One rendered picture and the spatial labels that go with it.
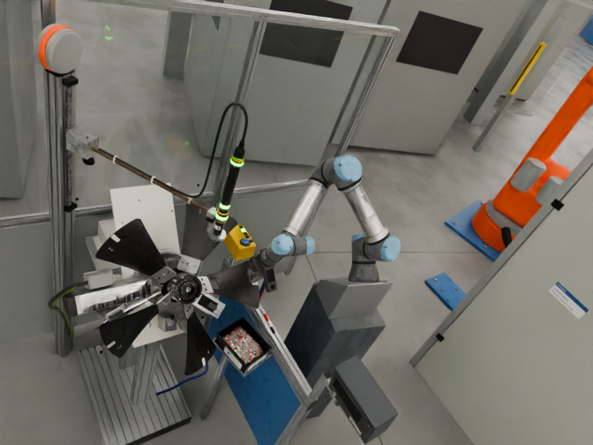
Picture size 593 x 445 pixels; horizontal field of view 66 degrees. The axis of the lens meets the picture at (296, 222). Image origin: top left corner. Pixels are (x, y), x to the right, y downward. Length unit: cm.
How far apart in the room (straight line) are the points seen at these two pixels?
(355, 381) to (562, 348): 150
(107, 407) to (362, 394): 156
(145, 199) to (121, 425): 131
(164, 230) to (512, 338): 215
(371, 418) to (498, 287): 155
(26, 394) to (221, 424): 108
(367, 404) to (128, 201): 126
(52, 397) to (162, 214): 134
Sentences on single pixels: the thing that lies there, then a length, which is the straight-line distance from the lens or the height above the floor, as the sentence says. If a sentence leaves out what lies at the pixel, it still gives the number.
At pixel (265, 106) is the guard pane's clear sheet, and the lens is 248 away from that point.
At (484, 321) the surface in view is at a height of 77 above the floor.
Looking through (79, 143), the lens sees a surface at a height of 157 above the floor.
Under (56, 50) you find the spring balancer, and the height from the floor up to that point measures 190.
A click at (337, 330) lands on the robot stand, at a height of 100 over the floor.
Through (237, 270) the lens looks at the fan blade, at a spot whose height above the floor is 117.
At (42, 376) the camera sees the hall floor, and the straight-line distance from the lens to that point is 308.
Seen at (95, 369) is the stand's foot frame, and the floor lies 8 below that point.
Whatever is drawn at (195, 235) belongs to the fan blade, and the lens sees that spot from 195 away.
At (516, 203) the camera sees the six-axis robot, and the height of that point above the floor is 58.
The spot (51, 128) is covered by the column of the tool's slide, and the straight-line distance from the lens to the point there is 198.
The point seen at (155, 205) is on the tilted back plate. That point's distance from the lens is 209.
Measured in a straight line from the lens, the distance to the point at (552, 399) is 318.
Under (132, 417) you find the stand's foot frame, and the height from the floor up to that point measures 8.
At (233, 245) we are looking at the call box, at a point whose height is 104.
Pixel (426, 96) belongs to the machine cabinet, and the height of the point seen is 84.
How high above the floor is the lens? 267
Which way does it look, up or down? 38 degrees down
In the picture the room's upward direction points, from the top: 23 degrees clockwise
